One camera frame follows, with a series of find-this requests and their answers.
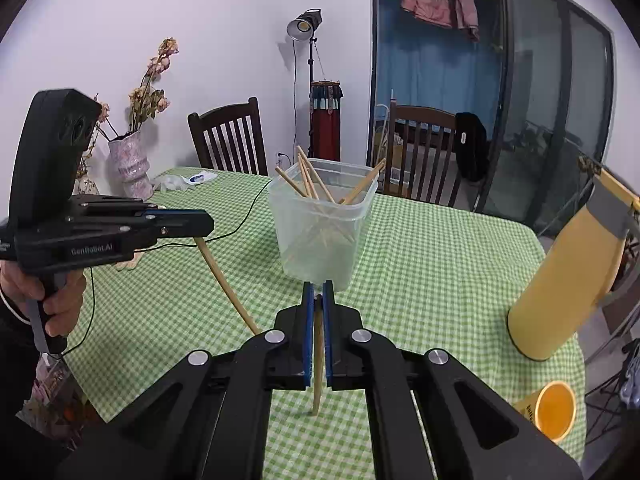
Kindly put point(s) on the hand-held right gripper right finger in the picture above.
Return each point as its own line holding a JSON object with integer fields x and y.
{"x": 329, "y": 340}

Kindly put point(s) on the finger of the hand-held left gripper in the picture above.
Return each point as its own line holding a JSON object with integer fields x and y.
{"x": 115, "y": 202}
{"x": 175, "y": 227}

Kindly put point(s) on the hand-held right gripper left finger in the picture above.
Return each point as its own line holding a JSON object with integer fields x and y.
{"x": 309, "y": 340}

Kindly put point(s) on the single wooden chopstick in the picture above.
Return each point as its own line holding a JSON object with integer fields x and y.
{"x": 225, "y": 285}
{"x": 318, "y": 375}

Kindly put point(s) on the clear plastic container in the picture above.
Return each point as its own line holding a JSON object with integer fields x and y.
{"x": 320, "y": 255}

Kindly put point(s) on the bunch of wooden chopsticks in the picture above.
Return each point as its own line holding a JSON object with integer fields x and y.
{"x": 312, "y": 185}

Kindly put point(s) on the person's left forearm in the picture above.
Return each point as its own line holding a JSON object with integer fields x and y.
{"x": 12, "y": 330}

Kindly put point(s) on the person's left hand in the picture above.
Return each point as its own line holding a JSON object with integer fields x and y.
{"x": 67, "y": 305}

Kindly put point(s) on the small floral vase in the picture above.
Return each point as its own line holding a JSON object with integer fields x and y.
{"x": 87, "y": 186}

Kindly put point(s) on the pink ribbed vase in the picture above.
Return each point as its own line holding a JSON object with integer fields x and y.
{"x": 130, "y": 170}

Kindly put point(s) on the white plastic wrapper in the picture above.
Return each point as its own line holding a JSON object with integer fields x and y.
{"x": 187, "y": 180}

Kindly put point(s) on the dark wooden chair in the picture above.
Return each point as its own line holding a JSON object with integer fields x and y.
{"x": 425, "y": 145}
{"x": 227, "y": 135}

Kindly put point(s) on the dried pink flowers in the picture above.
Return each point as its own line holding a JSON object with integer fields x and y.
{"x": 150, "y": 95}

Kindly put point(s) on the green checked tablecloth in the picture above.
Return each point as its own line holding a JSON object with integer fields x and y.
{"x": 440, "y": 280}

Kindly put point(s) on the clear plastic packet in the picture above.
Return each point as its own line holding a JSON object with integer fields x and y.
{"x": 50, "y": 390}

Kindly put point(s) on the yellow bear mug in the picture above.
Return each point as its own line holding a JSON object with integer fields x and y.
{"x": 552, "y": 410}

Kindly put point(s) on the studio light on stand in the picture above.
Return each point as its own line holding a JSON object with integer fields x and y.
{"x": 302, "y": 27}

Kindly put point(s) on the black bag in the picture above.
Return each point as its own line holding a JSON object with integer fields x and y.
{"x": 471, "y": 147}

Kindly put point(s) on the yellow thermos jug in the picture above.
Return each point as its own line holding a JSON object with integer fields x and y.
{"x": 565, "y": 280}

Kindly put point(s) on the metal drying rack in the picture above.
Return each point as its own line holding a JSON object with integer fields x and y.
{"x": 615, "y": 360}

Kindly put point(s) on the blue curtain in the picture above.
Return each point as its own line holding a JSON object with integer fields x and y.
{"x": 435, "y": 70}

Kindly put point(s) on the dark glass sliding door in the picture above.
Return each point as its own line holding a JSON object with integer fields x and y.
{"x": 550, "y": 110}

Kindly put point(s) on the small pink jacket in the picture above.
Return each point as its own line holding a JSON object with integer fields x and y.
{"x": 466, "y": 10}

